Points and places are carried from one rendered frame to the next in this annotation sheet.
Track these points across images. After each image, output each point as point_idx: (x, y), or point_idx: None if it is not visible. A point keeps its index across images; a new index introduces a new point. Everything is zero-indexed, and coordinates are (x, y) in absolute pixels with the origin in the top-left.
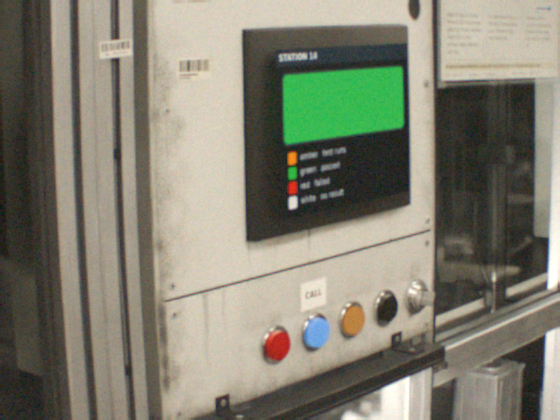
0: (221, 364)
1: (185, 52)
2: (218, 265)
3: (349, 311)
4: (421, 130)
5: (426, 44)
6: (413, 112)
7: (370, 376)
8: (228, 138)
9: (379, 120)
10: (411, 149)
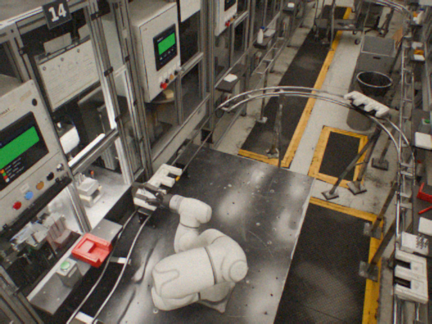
0: (0, 219)
1: None
2: None
3: (38, 185)
4: (47, 131)
5: (42, 109)
6: (43, 129)
7: (48, 199)
8: None
9: (29, 144)
10: (45, 137)
